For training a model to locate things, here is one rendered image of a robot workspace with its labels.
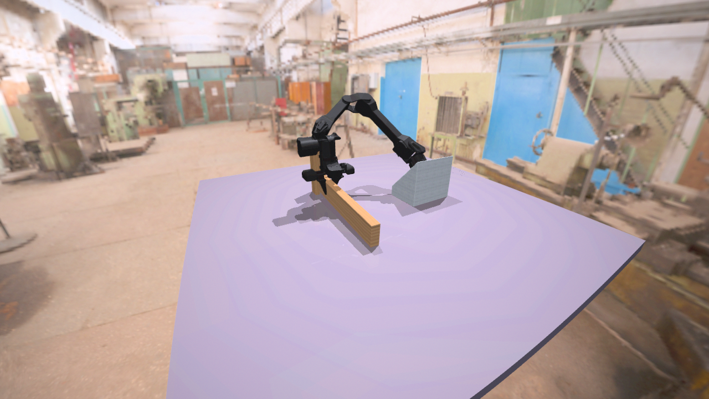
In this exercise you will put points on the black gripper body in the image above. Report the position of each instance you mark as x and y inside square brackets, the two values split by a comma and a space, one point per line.
[311, 175]

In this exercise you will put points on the wooden post with slot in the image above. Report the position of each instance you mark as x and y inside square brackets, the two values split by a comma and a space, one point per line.
[315, 163]

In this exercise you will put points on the brown wooden board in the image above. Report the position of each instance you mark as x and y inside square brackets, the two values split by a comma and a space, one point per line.
[357, 217]

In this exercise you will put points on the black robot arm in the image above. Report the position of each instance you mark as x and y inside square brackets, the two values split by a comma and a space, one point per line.
[320, 141]

